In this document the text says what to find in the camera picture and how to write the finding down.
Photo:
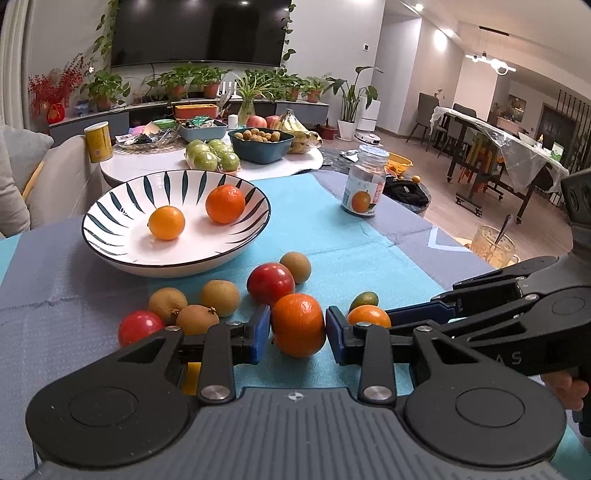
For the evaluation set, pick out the red apple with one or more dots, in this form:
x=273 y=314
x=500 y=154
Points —
x=141 y=327
x=272 y=121
x=271 y=284
x=256 y=121

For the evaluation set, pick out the small orange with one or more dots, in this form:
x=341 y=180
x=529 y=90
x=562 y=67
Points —
x=166 y=223
x=369 y=316

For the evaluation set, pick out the potted green plant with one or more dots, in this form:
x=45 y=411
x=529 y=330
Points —
x=104 y=90
x=210 y=82
x=315 y=90
x=288 y=84
x=178 y=83

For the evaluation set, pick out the pack of green apples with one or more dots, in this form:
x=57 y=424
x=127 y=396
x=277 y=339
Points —
x=212 y=154

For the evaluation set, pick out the teal and grey tablecloth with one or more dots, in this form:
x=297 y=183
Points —
x=369 y=240

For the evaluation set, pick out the small brown plant pot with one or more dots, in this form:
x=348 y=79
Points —
x=328 y=132

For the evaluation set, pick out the large orange mandarin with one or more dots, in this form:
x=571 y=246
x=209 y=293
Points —
x=298 y=325

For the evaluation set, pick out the pile of small longans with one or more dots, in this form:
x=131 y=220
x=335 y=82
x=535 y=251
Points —
x=258 y=136

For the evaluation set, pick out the white bowl with dark stripes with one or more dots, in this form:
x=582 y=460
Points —
x=124 y=249

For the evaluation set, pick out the hanging green vine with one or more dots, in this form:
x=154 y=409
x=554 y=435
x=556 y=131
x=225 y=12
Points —
x=288 y=32
x=106 y=32

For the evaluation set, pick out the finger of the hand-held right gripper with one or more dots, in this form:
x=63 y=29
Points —
x=420 y=316
x=443 y=302

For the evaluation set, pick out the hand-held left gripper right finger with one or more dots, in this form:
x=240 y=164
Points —
x=333 y=337

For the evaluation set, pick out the black television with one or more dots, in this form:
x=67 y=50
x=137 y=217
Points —
x=203 y=32

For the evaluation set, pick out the white curtain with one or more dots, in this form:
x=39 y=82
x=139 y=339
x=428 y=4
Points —
x=11 y=60

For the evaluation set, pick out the tray of wrappers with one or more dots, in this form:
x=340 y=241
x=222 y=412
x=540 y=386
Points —
x=143 y=138

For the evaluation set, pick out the orange box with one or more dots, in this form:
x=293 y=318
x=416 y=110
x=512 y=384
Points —
x=196 y=111

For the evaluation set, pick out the green kumquat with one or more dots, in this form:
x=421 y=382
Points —
x=364 y=301

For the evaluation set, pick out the blue-grey container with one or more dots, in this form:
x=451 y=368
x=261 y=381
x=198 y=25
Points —
x=202 y=131

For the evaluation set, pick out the beige sofa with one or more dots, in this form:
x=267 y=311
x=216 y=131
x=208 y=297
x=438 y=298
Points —
x=60 y=184

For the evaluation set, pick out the dark teal bowl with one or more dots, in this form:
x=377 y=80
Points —
x=261 y=152

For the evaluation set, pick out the red flower decoration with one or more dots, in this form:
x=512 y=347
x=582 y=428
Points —
x=53 y=87

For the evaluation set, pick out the white vacuum dock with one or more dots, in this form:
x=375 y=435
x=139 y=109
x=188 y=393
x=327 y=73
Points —
x=369 y=115

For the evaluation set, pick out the tall plant in white pot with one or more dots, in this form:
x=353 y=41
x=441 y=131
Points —
x=351 y=99

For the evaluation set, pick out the grey dining chair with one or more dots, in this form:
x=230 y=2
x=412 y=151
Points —
x=422 y=113
x=464 y=110

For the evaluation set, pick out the spider plant in glass vase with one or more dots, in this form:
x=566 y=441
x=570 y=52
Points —
x=247 y=101

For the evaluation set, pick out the white robot vacuum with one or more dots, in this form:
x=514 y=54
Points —
x=368 y=136

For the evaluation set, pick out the white oval table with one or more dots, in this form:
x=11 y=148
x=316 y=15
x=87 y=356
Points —
x=277 y=168

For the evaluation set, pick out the black bag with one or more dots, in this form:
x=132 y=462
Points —
x=406 y=191

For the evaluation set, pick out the dining table with plastic cover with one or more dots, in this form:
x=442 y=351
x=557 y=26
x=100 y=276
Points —
x=503 y=147

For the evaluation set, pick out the ceiling lamp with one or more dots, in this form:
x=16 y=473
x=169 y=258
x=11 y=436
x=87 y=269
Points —
x=491 y=63

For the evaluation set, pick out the orange basket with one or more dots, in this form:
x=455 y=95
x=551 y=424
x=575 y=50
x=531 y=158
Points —
x=397 y=164

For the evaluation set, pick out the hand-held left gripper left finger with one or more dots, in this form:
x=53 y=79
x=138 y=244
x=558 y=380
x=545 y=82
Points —
x=261 y=337

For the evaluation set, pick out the grey television cabinet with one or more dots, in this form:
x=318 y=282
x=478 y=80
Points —
x=120 y=117

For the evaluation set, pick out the glass jar with orange label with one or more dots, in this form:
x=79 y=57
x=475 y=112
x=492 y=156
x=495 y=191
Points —
x=364 y=182

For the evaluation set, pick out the small white bottle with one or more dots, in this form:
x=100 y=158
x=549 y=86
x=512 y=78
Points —
x=233 y=121

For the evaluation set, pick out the glass mug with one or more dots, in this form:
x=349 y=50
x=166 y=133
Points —
x=491 y=249

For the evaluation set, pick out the yellow can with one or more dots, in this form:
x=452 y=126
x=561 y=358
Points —
x=98 y=141

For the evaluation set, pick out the bunch of bananas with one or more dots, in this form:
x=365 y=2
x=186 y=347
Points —
x=298 y=131

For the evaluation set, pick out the small green bowl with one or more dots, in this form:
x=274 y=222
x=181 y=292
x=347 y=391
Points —
x=162 y=123

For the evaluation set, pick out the metal spoon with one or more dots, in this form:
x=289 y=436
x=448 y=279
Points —
x=502 y=226

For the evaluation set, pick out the person's right hand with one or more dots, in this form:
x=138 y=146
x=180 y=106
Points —
x=561 y=390

